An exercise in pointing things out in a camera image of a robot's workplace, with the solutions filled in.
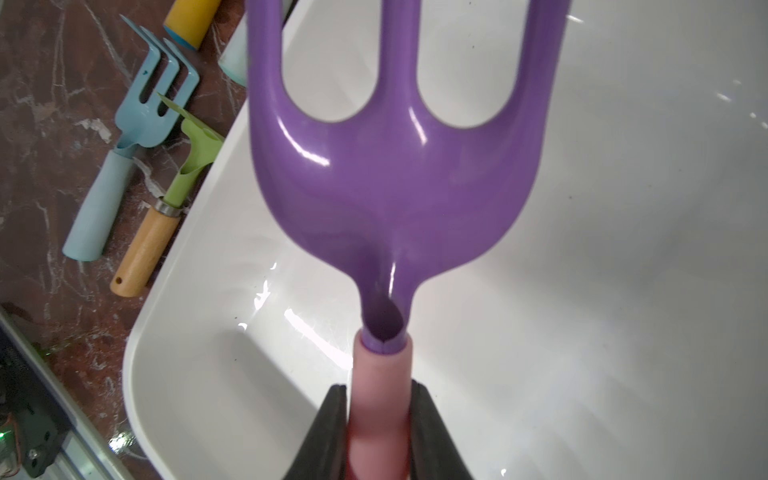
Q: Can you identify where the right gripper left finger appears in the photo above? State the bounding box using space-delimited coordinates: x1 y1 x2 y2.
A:
284 384 347 480

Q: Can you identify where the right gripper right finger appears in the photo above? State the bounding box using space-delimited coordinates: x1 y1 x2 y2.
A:
409 380 473 480

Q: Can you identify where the purple rake pink handle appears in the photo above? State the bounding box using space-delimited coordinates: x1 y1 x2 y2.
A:
247 1 570 479

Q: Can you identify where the green fork wooden handle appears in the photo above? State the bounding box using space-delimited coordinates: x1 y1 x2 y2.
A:
110 96 224 297

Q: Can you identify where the light blue fork white handle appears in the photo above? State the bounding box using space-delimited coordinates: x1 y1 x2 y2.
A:
218 12 248 87

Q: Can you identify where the light blue rake blue handle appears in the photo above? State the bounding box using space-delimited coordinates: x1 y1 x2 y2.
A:
62 19 200 262

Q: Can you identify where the dark blue fork yellow handle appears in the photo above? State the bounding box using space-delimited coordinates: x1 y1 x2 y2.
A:
163 0 221 51

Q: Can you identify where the white plastic storage box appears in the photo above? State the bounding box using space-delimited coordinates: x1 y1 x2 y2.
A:
123 1 767 479

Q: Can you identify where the aluminium front rail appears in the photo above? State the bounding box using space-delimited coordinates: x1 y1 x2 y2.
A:
1 311 132 479

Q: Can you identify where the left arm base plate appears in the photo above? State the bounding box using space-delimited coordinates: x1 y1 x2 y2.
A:
1 328 72 479

